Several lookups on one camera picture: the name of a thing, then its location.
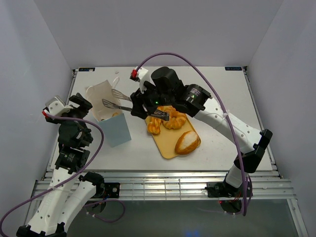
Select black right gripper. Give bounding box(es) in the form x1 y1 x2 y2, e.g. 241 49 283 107
130 79 173 120

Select blue white paper bag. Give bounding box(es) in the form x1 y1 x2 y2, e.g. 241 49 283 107
85 80 131 147

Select metal serving tongs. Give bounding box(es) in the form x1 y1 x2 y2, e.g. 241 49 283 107
102 89 170 121

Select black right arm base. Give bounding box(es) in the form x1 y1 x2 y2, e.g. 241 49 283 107
204 181 244 198

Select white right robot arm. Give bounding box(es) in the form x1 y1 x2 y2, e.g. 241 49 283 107
130 67 273 197

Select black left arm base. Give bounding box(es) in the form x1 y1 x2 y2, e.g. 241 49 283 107
93 183 120 198

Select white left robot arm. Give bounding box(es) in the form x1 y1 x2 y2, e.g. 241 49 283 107
16 93 105 237

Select orange twisted bread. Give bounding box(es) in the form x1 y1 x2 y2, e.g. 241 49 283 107
147 117 162 135

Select sugar dusted oval bread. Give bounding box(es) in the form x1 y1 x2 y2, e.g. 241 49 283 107
175 131 201 155

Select blue table corner sticker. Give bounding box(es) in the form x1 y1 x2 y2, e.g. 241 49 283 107
78 67 95 72

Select yellow plastic tray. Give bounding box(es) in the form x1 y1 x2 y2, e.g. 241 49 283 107
150 118 196 159

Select blue sticker right corner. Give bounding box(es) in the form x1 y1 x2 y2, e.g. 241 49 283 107
225 67 242 71

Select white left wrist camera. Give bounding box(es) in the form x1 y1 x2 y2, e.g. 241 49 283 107
42 95 73 118

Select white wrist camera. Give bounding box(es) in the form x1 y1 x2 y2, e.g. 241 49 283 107
130 67 150 94
42 95 73 118

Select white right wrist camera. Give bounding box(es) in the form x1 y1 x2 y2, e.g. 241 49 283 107
130 67 150 94

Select glazed ring pastry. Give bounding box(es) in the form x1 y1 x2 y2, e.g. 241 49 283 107
158 106 187 129

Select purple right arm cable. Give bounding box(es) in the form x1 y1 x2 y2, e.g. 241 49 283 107
135 51 253 217

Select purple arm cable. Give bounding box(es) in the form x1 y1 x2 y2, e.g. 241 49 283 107
0 112 126 234
135 51 253 217

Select aluminium frame rail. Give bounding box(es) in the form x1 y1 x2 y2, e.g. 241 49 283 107
32 171 297 200

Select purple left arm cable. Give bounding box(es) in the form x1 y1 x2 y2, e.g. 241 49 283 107
0 112 126 234

